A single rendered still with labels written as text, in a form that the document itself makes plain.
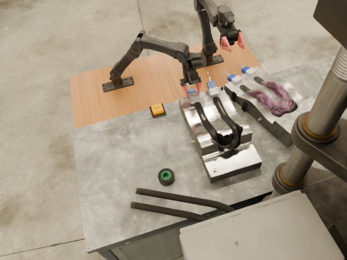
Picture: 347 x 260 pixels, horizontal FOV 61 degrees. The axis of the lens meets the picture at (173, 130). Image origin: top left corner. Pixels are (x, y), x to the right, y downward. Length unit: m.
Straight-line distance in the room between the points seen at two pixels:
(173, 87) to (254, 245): 1.32
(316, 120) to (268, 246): 0.29
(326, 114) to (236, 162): 0.82
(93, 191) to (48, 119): 1.62
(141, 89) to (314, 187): 1.22
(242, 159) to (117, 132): 0.70
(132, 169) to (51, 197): 1.17
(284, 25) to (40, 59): 2.79
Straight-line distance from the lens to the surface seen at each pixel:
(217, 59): 1.99
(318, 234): 0.71
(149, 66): 2.00
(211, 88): 1.63
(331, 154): 0.73
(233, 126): 1.49
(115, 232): 1.42
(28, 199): 2.65
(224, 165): 1.44
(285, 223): 0.70
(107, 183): 1.53
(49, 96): 3.25
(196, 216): 1.30
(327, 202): 0.96
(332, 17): 0.54
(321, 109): 0.68
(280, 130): 1.57
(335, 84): 0.63
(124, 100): 1.82
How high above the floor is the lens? 2.11
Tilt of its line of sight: 54 degrees down
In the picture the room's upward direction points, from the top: 8 degrees counter-clockwise
